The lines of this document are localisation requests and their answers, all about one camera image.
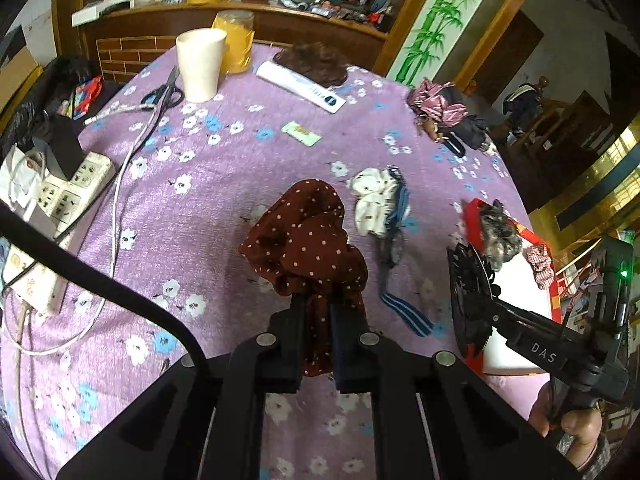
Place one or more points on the red tray box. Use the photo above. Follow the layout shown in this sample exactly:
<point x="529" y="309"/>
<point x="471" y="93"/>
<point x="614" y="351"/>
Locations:
<point x="518" y="287"/>

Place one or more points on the black scissors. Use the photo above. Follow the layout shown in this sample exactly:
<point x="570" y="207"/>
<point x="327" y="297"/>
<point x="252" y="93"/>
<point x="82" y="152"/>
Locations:
<point x="167" y="95"/>

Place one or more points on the white printed scrunchie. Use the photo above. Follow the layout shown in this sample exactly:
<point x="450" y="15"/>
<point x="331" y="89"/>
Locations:
<point x="375" y="198"/>

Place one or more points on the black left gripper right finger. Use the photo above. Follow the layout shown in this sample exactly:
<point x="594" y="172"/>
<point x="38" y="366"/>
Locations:
<point x="352" y="365"/>

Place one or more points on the white power strip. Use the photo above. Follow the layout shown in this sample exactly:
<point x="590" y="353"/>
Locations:
<point x="33" y="283"/>
<point x="76" y="200"/>

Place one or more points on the yellow plastic jar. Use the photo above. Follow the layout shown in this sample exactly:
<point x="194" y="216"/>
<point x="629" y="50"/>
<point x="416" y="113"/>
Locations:
<point x="239" y="26"/>

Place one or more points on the white remote control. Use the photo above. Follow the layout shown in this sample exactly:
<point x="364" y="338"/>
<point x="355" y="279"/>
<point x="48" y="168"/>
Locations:
<point x="301" y="86"/>

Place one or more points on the wooden counter shelf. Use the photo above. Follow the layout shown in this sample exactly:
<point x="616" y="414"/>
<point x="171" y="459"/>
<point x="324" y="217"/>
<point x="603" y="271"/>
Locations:
<point x="137" y="36"/>

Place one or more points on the black hair claw clip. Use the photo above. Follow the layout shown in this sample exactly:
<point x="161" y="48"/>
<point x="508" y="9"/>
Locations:
<point x="471" y="278"/>

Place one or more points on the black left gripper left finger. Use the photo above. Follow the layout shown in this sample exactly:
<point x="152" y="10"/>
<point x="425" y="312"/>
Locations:
<point x="284" y="360"/>

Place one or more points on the small white card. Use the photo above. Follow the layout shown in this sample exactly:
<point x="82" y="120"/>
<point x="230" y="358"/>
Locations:
<point x="301" y="134"/>

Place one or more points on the white paper cup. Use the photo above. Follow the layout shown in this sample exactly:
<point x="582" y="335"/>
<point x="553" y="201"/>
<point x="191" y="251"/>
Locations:
<point x="199" y="54"/>

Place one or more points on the right hand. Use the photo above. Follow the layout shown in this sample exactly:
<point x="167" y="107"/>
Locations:
<point x="590" y="451"/>

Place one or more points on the red plaid scrunchie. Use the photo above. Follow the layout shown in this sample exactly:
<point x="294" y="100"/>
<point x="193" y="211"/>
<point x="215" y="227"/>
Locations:
<point x="539" y="259"/>

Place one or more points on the pink striped cloth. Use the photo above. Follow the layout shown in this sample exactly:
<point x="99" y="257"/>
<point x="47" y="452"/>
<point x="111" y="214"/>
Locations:
<point x="441" y="103"/>

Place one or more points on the black power adapter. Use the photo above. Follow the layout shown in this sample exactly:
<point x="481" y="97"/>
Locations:
<point x="57" y="140"/>

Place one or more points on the black organza scrunchie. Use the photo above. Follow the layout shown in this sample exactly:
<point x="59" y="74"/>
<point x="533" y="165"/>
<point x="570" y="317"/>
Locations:
<point x="501" y="239"/>

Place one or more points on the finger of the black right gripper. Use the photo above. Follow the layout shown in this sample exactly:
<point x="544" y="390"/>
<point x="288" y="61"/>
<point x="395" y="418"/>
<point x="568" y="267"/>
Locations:
<point x="509" y="321"/>

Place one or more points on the brown hair wig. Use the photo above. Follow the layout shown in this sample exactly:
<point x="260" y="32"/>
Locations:
<point x="322" y="64"/>

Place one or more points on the dark red polka-dot scrunchie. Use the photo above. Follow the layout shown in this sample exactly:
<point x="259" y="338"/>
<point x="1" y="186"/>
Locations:
<point x="300" y="247"/>

